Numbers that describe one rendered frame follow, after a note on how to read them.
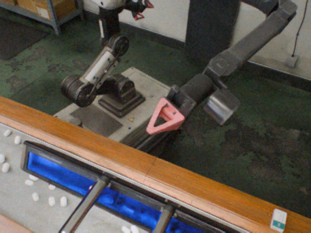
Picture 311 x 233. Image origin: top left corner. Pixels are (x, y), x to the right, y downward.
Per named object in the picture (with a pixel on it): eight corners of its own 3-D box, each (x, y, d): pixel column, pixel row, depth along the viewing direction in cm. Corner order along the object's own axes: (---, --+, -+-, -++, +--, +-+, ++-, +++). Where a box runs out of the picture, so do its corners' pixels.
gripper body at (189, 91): (176, 131, 66) (194, 114, 70) (192, 108, 57) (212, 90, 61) (156, 113, 67) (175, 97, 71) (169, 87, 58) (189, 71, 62)
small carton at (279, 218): (273, 211, 92) (275, 208, 91) (285, 215, 91) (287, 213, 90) (269, 227, 88) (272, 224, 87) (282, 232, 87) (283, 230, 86)
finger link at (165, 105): (154, 153, 61) (180, 128, 66) (163, 138, 55) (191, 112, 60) (132, 131, 62) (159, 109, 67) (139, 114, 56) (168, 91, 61)
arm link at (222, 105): (205, 77, 76) (220, 56, 69) (239, 106, 74) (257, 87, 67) (178, 101, 70) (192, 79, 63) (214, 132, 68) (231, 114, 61)
